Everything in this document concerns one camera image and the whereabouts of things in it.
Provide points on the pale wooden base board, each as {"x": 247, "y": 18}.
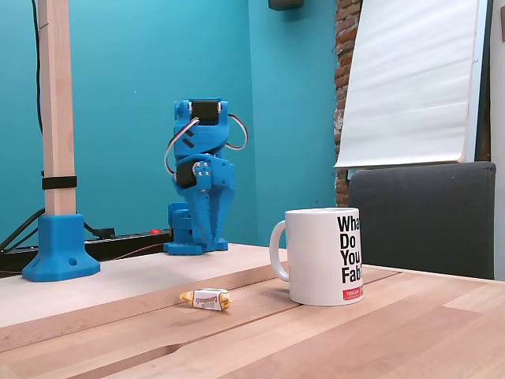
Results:
{"x": 138, "y": 276}

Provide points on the wooden post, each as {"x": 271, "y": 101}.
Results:
{"x": 58, "y": 98}

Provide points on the white mug black lettering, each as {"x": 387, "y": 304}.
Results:
{"x": 311, "y": 256}

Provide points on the yellow white sweet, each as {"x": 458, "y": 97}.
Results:
{"x": 207, "y": 300}

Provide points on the blue post base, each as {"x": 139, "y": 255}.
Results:
{"x": 59, "y": 252}

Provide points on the white flipchart pad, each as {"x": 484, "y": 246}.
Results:
{"x": 410, "y": 79}

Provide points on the black power strip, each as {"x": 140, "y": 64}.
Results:
{"x": 130, "y": 245}

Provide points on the black wall box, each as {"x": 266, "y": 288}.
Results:
{"x": 286, "y": 4}

